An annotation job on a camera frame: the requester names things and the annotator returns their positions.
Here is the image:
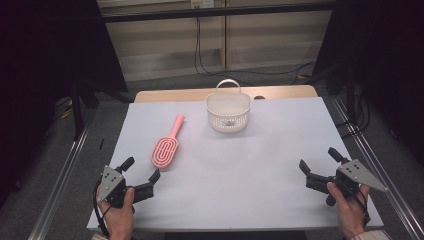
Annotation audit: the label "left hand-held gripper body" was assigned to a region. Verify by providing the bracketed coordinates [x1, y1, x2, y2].
[96, 164, 136, 209]

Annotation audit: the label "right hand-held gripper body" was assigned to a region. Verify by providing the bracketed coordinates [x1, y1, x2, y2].
[325, 158, 390, 207]

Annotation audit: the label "pink hairbrush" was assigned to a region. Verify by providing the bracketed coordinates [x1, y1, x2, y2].
[150, 114, 186, 170]

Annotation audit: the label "white perforated plastic basket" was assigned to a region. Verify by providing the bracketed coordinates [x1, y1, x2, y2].
[205, 78, 252, 134]

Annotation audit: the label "person's left hand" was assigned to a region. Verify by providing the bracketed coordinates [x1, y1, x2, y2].
[97, 187, 136, 240]

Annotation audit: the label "person's right hand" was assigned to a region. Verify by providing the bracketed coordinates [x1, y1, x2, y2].
[326, 181, 372, 240]

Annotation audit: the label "black tripod stand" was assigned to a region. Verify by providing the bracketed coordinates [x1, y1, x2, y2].
[326, 63, 357, 118]
[70, 79, 131, 142]

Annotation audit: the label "wooden table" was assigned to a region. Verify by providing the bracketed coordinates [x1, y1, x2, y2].
[134, 84, 319, 104]

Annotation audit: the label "white table sheet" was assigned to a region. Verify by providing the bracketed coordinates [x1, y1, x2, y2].
[86, 97, 384, 232]

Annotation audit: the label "black curtain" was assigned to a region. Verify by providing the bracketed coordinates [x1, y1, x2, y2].
[312, 0, 424, 168]
[0, 0, 130, 203]

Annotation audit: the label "black horizontal bar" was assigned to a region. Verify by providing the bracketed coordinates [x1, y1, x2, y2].
[101, 1, 336, 24]

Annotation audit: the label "metal floor rail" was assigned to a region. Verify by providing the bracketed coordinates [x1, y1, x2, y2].
[331, 97, 424, 240]
[28, 124, 92, 240]

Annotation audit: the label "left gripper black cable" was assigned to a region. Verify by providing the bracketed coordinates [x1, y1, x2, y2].
[92, 179, 112, 239]

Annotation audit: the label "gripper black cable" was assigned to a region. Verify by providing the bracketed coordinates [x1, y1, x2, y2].
[346, 184, 372, 228]
[92, 179, 112, 239]

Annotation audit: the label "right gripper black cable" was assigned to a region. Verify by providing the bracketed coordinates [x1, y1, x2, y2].
[346, 184, 372, 228]

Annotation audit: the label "black floor cables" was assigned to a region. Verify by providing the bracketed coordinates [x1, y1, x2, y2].
[334, 85, 372, 140]

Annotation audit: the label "black wall cable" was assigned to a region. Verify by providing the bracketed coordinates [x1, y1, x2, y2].
[194, 16, 249, 86]

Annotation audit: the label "white wall outlet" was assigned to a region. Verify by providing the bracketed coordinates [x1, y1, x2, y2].
[190, 0, 215, 9]

